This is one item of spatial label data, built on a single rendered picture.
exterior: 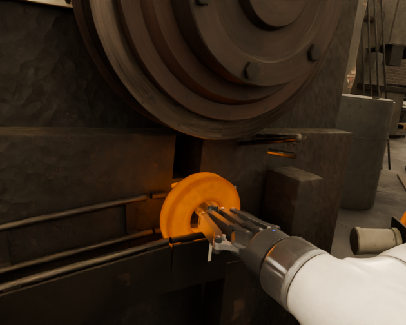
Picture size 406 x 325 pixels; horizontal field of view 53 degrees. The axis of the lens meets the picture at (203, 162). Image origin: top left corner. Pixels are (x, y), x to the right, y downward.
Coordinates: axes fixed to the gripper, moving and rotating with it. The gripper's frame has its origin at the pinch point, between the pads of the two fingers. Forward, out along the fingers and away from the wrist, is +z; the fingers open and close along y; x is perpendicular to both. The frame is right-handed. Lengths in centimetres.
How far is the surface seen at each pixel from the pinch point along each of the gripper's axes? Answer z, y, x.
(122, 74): -1.8, -17.8, 22.2
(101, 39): -1.6, -20.9, 26.3
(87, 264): -3.0, -21.4, -5.5
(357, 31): 254, 358, 66
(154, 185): 7.0, -6.3, 2.0
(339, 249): 81, 163, -79
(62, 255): 3.1, -23.4, -7.0
